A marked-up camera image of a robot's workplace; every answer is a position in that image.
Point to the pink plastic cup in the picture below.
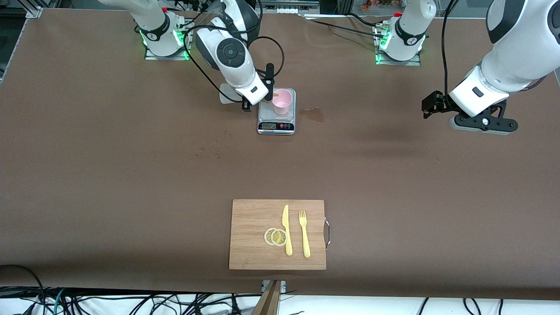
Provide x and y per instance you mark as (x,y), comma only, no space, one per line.
(283,103)

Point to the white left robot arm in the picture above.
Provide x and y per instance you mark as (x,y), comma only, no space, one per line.
(516,57)

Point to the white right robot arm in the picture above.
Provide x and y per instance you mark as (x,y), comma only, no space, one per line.
(240,74)

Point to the silver digital kitchen scale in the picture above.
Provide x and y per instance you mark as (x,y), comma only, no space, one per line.
(264,118)

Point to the brown liquid spill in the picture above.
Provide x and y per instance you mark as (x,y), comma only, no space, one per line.
(315,114)

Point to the white power strip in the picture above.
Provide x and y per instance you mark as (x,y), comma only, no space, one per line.
(284,9)

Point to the bamboo cutting board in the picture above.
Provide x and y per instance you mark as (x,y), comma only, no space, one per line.
(249,218)

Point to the red orange printed package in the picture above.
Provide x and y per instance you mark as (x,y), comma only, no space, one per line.
(372,5)

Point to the yellow plastic knife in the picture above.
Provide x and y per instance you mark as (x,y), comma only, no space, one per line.
(285,218)

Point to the lemon slice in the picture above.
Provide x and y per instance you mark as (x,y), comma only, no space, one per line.
(278,237)
(267,236)

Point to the yellow plastic fork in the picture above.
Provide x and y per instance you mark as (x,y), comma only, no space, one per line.
(305,238)

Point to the small metal bracket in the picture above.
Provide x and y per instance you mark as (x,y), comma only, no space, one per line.
(283,286)

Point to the wooden post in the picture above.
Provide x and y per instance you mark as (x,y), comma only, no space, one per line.
(269,302)

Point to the aluminium frame profile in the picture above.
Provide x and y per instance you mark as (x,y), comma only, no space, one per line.
(33,12)

